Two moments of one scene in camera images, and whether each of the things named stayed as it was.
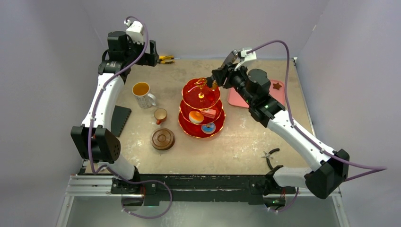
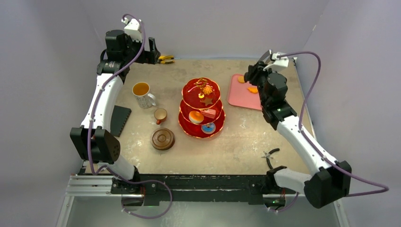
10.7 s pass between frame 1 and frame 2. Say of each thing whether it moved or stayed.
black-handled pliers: stayed
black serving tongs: moved
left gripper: stayed
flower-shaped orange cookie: moved
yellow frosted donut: stayed
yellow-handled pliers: stayed
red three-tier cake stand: stayed
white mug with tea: stayed
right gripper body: moved
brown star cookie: moved
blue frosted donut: stayed
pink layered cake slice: stayed
